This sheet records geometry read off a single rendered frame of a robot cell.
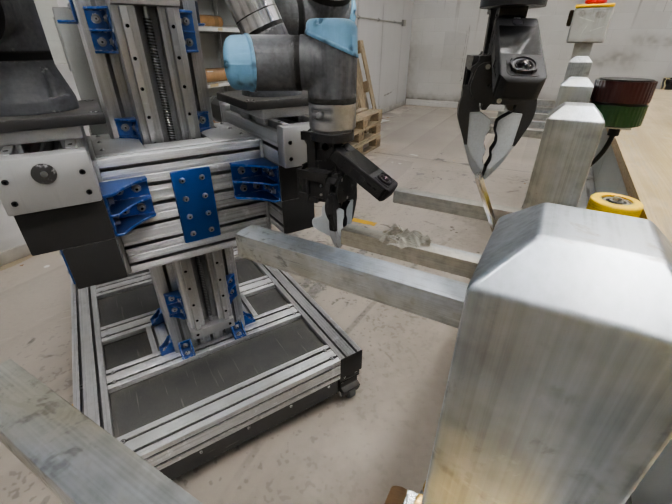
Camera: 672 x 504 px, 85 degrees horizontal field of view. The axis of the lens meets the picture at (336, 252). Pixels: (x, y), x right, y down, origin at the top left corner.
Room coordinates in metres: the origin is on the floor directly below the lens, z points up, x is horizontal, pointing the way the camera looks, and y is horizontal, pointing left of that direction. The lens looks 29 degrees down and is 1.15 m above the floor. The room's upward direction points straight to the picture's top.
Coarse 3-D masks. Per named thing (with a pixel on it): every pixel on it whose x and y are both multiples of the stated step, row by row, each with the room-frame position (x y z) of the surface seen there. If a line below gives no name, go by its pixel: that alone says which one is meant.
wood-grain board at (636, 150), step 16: (656, 96) 2.15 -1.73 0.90; (656, 112) 1.62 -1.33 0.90; (608, 128) 1.36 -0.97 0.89; (640, 128) 1.29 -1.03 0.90; (656, 128) 1.29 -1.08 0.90; (624, 144) 1.06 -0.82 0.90; (640, 144) 1.06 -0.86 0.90; (656, 144) 1.06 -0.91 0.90; (624, 160) 0.90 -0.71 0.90; (640, 160) 0.90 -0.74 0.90; (656, 160) 0.90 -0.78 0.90; (624, 176) 0.83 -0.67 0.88; (640, 176) 0.77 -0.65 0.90; (656, 176) 0.77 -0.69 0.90; (640, 192) 0.67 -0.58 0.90; (656, 192) 0.67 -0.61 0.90; (656, 208) 0.59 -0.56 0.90; (656, 224) 0.53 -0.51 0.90
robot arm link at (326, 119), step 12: (312, 108) 0.60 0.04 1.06; (324, 108) 0.59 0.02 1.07; (336, 108) 0.58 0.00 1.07; (348, 108) 0.59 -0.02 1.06; (312, 120) 0.60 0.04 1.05; (324, 120) 0.59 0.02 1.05; (336, 120) 0.58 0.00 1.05; (348, 120) 0.59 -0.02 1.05; (324, 132) 0.59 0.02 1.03; (336, 132) 0.59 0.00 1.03; (348, 132) 0.60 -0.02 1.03
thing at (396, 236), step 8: (384, 232) 0.58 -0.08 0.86; (392, 232) 0.57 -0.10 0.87; (400, 232) 0.56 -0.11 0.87; (408, 232) 0.54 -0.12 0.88; (416, 232) 0.56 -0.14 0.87; (384, 240) 0.54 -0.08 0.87; (392, 240) 0.53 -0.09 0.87; (400, 240) 0.53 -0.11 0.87; (408, 240) 0.53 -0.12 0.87; (416, 240) 0.53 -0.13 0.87; (424, 240) 0.54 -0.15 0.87; (400, 248) 0.52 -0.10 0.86
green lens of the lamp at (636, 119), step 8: (600, 104) 0.46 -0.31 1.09; (608, 112) 0.45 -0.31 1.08; (616, 112) 0.45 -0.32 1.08; (624, 112) 0.44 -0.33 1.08; (632, 112) 0.44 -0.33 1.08; (640, 112) 0.44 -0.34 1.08; (608, 120) 0.45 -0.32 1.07; (616, 120) 0.44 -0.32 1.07; (624, 120) 0.44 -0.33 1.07; (632, 120) 0.44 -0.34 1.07; (640, 120) 0.44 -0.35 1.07
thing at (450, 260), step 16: (352, 224) 0.61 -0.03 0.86; (352, 240) 0.58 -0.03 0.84; (368, 240) 0.57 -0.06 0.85; (400, 256) 0.54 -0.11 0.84; (416, 256) 0.52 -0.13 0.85; (432, 256) 0.51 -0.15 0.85; (448, 256) 0.50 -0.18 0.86; (464, 256) 0.50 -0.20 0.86; (480, 256) 0.50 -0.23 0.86; (448, 272) 0.50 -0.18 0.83; (464, 272) 0.48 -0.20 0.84
